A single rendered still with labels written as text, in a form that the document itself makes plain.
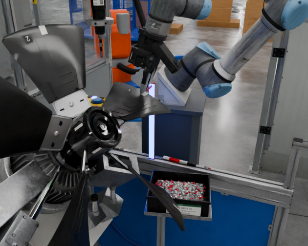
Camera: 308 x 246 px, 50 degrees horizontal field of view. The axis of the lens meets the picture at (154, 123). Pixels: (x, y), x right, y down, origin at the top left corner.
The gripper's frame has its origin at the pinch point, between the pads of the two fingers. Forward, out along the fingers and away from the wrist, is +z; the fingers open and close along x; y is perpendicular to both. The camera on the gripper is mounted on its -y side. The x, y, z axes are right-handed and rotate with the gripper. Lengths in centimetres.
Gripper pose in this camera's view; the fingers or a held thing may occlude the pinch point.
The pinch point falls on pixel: (144, 91)
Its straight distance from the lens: 111.4
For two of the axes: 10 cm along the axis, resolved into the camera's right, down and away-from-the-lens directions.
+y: -8.8, -4.3, 1.9
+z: -2.9, 8.1, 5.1
